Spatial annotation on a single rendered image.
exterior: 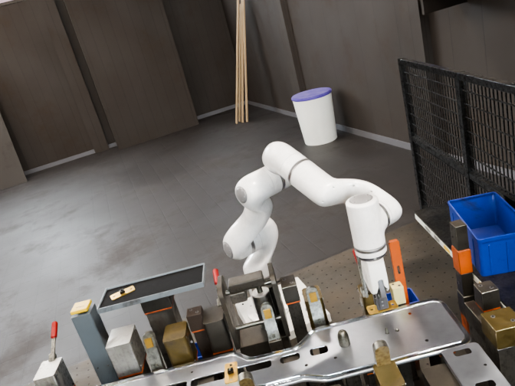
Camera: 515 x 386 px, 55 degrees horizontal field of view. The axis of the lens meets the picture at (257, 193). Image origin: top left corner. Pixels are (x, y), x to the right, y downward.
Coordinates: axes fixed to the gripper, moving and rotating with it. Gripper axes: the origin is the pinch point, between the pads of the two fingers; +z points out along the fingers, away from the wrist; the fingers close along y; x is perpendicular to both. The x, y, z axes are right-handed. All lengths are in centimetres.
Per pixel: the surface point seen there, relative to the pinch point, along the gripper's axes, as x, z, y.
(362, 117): 121, 85, -522
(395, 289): 7.0, 5.3, -10.8
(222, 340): -49, 11, -15
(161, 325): -71, 9, -30
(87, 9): -267, -157, -881
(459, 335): 17.7, 11.4, 8.0
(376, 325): -1.6, 11.4, -4.6
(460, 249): 29.6, -0.8, -13.9
